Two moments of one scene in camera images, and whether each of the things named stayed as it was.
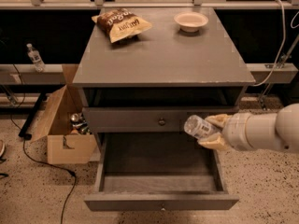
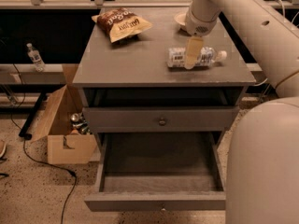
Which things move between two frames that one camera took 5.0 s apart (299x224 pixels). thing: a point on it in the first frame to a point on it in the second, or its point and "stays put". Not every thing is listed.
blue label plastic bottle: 199,127 to 177,57
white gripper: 234,131 to 196,27
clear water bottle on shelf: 35,56 stays put
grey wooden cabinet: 156,82 stays put
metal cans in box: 78,120 stays put
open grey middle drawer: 159,172 stays put
